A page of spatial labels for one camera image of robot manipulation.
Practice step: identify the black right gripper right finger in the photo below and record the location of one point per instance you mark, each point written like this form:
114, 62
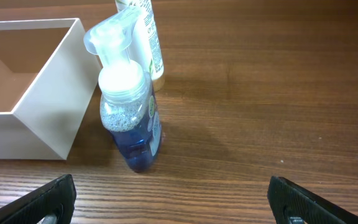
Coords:
290, 203

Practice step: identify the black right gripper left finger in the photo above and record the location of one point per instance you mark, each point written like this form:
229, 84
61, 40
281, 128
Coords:
53, 202

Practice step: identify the white bamboo-print lotion tube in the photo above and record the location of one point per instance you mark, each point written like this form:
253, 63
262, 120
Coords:
145, 47

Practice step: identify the white open cardboard box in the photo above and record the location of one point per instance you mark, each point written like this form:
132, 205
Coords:
47, 79

